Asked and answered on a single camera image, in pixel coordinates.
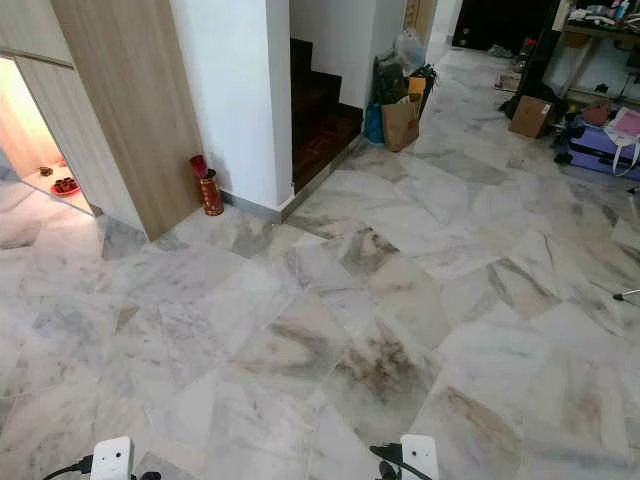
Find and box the red plate with offerings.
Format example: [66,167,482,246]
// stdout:
[50,177,81,197]

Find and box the light wood cabinet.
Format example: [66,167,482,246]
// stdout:
[0,0,206,241]

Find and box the red and gold cylinder holder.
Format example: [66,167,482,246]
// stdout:
[189,154,225,217]

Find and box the dark wooden staircase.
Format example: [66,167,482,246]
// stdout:
[291,38,364,193]

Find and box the blue bag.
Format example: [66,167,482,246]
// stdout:
[364,103,385,145]

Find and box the brown paper bag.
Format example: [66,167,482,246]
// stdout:
[381,99,421,153]

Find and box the black bag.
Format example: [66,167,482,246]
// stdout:
[374,58,437,106]

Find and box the white plastic bag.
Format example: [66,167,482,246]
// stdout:
[394,28,428,73]

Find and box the plain cardboard box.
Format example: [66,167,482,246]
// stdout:
[508,95,555,139]

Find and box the purple suitcase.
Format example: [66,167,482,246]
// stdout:
[555,115,640,181]

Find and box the brown round bag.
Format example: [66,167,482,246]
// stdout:
[582,101,612,127]

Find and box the cluttered wooden table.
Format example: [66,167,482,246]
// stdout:
[550,0,640,106]

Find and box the pink bag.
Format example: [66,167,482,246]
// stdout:
[610,107,640,141]

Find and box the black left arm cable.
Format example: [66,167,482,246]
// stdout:
[43,457,96,480]

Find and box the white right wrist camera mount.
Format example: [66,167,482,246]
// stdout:
[400,434,439,480]

